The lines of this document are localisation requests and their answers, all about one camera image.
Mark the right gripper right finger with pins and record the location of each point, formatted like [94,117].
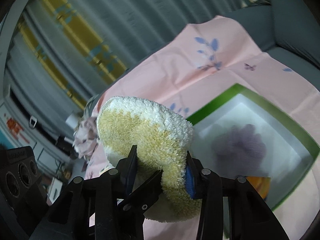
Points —
[193,177]

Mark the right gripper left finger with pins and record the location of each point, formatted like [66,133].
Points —
[131,169]

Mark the yellow white fluffy towel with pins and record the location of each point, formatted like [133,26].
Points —
[163,139]

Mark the blue Tempo tissue pack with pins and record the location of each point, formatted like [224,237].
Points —
[261,185]

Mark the purple mesh bath puff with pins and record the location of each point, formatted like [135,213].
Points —
[238,152]

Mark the crumpled beige cloth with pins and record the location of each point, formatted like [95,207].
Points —
[86,138]

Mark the green cardboard box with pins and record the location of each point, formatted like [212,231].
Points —
[231,207]

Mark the pink floral cloth sheet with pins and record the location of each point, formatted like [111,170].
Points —
[215,75]

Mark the grey sofa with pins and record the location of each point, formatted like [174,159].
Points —
[286,29]

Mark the black tracking camera box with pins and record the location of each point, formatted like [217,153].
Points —
[19,172]

